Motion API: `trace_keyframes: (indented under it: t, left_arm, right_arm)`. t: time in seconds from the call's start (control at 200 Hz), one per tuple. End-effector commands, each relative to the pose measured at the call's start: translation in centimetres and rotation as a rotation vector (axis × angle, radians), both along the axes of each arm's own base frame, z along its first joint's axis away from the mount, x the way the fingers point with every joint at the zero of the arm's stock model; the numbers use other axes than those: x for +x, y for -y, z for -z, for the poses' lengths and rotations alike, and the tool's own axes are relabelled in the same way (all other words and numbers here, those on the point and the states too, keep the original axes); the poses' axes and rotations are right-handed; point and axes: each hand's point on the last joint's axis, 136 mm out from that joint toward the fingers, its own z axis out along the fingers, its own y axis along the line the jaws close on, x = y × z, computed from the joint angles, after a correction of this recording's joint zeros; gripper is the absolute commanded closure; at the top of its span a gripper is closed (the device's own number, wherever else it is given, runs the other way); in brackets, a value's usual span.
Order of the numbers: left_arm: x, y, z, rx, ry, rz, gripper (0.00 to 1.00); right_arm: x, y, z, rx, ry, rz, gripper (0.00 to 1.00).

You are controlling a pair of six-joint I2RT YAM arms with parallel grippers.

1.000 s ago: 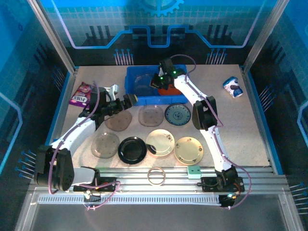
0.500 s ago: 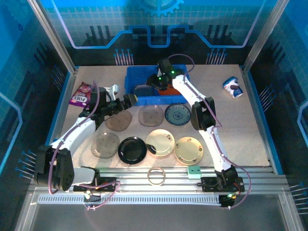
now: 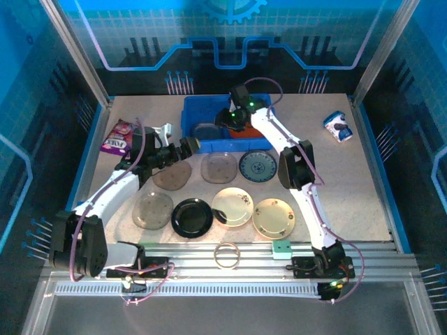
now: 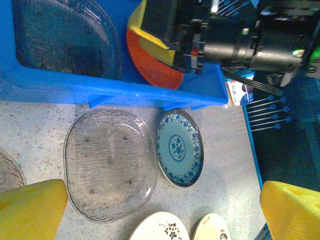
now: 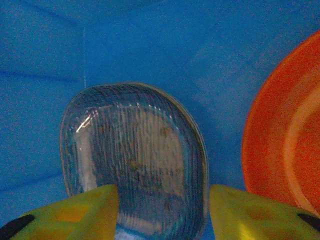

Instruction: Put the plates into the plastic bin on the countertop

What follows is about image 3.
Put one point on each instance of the smoky glass plate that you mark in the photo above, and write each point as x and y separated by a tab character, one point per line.
206	132
219	168
153	211
174	178

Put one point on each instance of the blue white patterned plate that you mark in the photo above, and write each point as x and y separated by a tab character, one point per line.
257	167

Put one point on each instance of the cream floral plate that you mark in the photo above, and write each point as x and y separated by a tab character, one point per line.
234	206

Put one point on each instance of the yellow floral plate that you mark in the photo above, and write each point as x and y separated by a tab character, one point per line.
274	219

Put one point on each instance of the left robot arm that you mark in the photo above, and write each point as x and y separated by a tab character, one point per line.
104	195

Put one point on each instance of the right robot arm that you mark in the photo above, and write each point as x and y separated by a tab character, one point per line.
276	129

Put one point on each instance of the blue plastic bin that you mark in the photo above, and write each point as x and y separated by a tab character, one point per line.
223	146

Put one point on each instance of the purple snack bag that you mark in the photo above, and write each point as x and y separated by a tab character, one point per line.
117	139

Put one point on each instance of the blue table edge strip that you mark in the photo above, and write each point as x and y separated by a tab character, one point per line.
370	139
89	146

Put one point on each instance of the black plate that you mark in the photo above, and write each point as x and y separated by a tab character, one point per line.
192	219

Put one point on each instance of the white blue snack packet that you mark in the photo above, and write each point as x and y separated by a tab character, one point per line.
337	125

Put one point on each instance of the green plastic block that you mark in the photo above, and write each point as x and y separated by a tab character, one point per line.
281	249

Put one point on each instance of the black controller box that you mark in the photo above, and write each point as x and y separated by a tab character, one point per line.
328	291

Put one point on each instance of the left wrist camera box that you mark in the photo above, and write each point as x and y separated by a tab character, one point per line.
166	130

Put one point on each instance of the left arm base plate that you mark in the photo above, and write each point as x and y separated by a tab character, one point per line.
153	268

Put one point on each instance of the aluminium rail frame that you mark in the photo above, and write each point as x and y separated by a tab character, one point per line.
195	261

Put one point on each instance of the aluminium frame post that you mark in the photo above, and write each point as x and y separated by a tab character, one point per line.
80	56
380	52

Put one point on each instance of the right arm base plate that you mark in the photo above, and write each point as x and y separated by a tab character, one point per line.
304	268

